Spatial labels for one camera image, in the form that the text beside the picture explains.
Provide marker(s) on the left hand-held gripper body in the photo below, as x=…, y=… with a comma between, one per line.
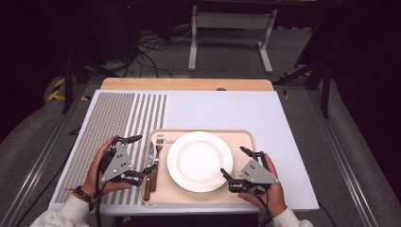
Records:
x=118, y=165

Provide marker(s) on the beige plastic tray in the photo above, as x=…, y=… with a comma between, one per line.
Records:
x=170, y=196

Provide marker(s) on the black tripod stand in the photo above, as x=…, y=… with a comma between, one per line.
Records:
x=326, y=94
x=67, y=88

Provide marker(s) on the person's right hand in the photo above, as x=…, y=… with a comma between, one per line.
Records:
x=278, y=198

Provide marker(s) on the person's left hand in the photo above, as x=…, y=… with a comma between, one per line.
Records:
x=94, y=170

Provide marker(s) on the striped woven placemat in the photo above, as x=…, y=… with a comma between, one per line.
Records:
x=94, y=119

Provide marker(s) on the aluminium rail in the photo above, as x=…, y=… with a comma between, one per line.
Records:
x=339, y=157
x=41, y=157

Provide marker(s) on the yellow black floor tape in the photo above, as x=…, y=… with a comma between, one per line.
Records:
x=285, y=94
x=56, y=94

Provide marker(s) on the white round plate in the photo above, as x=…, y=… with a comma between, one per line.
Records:
x=200, y=162

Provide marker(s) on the grey metal stand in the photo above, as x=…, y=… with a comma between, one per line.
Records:
x=233, y=20

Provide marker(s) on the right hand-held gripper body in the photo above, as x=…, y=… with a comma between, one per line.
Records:
x=257, y=173

